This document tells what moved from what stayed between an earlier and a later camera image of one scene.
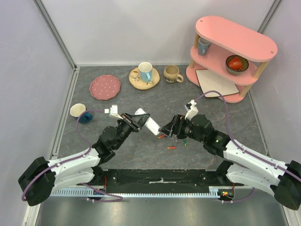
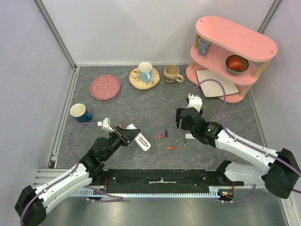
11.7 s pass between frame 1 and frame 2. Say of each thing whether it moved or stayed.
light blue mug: stayed
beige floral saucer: stayed
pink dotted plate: stayed
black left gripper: moved
